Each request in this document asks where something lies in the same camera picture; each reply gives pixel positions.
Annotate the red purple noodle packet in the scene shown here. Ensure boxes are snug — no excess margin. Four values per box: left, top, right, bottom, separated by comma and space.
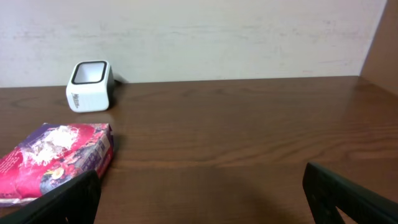
1, 123, 114, 207

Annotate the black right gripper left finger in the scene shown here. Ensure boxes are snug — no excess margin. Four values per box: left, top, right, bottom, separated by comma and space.
1, 170, 101, 224

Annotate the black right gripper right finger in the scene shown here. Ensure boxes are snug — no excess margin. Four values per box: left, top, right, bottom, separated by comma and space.
302, 162, 397, 224

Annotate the white barcode scanner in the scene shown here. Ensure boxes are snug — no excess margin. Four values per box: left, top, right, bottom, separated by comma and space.
66, 60, 114, 113

